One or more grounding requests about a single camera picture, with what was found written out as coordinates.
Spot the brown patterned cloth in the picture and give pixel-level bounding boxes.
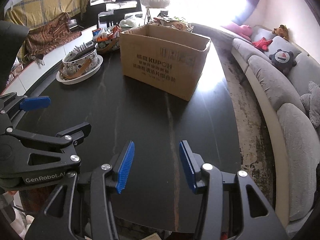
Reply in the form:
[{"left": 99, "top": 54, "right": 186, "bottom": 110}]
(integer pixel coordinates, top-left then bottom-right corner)
[{"left": 17, "top": 12, "right": 81, "bottom": 63}]

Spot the quilted beige cushion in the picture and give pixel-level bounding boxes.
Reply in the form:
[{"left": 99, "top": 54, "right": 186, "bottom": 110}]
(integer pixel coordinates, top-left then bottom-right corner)
[{"left": 141, "top": 233, "right": 162, "bottom": 240}]

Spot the black remote in bowl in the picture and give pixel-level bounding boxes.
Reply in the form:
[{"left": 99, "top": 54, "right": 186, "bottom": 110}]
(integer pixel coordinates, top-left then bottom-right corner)
[{"left": 64, "top": 43, "right": 98, "bottom": 62}]

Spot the yellow plaid blanket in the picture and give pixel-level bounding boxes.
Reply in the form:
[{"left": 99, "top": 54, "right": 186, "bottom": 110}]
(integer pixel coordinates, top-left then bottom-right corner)
[{"left": 4, "top": 0, "right": 88, "bottom": 30}]

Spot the basket with snack packets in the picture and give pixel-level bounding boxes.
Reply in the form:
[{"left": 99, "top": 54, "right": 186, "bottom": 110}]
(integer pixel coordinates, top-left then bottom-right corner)
[{"left": 92, "top": 25, "right": 121, "bottom": 55}]

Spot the cardboard box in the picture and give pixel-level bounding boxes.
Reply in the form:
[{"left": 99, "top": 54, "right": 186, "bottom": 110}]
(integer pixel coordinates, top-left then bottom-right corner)
[{"left": 119, "top": 24, "right": 211, "bottom": 101}]

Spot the black piano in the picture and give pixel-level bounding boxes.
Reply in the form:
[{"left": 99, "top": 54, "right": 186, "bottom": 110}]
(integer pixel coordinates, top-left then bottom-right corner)
[{"left": 80, "top": 0, "right": 142, "bottom": 28}]

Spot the grey curved sofa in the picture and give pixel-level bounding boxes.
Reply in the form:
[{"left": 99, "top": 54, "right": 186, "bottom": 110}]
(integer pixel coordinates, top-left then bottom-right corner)
[{"left": 194, "top": 24, "right": 319, "bottom": 239}]

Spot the striped star cushion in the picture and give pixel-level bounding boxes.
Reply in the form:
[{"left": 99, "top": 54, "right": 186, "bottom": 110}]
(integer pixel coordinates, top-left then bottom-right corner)
[{"left": 300, "top": 81, "right": 320, "bottom": 128}]

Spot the dark round sailboat cushion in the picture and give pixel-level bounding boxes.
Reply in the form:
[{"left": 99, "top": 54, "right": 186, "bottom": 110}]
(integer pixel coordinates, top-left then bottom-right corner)
[{"left": 269, "top": 49, "right": 297, "bottom": 75}]

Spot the red star plush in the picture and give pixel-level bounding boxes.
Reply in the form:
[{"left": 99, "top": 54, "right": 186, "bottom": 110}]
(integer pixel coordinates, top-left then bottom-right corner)
[{"left": 252, "top": 37, "right": 273, "bottom": 51}]

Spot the pink plush toy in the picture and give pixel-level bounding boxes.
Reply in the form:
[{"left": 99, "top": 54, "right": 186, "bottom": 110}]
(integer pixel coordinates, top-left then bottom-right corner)
[{"left": 222, "top": 22, "right": 253, "bottom": 41}]

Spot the white tiered fruit stand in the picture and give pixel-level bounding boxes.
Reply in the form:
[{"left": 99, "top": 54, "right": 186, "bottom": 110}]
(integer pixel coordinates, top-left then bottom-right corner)
[{"left": 139, "top": 0, "right": 194, "bottom": 33}]

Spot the brown plush animal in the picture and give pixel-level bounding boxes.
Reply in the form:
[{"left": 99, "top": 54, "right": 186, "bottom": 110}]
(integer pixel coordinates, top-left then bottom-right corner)
[{"left": 272, "top": 24, "right": 290, "bottom": 41}]

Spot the floral bowl with leather strap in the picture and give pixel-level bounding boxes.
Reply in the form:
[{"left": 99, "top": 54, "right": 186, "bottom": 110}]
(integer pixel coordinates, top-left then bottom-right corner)
[{"left": 59, "top": 49, "right": 98, "bottom": 80}]

